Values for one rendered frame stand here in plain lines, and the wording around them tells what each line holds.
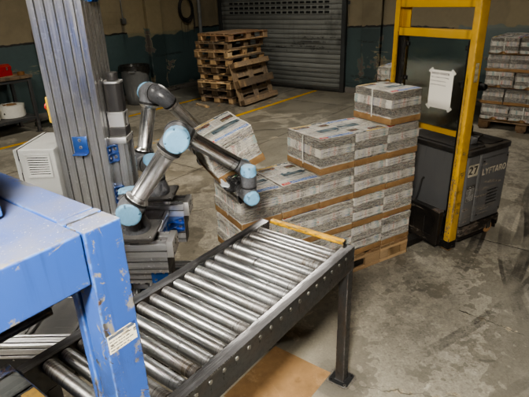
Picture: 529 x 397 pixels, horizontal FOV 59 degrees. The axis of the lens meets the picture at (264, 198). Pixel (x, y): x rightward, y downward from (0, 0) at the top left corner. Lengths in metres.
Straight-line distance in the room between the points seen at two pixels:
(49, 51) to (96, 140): 0.46
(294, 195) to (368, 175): 0.62
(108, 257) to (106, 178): 1.72
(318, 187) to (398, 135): 0.72
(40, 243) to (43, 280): 0.06
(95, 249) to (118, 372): 0.26
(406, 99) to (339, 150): 0.62
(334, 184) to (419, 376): 1.25
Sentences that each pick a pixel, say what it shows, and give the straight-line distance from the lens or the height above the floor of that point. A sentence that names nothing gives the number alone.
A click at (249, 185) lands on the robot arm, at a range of 2.23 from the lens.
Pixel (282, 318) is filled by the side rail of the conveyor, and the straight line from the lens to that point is 1.82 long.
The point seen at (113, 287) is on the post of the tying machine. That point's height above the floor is 1.43.
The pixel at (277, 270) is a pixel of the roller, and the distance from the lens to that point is 2.06.
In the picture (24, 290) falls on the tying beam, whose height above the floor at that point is 1.50.
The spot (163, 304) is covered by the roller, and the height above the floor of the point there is 0.79.
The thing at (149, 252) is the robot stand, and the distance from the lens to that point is 2.46.
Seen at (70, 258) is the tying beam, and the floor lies 1.52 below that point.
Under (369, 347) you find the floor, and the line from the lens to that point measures 2.91.
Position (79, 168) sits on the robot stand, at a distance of 2.58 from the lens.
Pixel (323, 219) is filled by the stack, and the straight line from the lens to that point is 3.14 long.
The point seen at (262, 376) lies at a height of 0.00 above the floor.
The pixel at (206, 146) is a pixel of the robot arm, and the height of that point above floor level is 1.23.
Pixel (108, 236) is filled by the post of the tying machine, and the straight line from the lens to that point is 0.83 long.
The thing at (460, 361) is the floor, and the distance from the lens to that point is 2.95.
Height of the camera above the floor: 1.89
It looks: 23 degrees down
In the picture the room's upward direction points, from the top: 2 degrees counter-clockwise
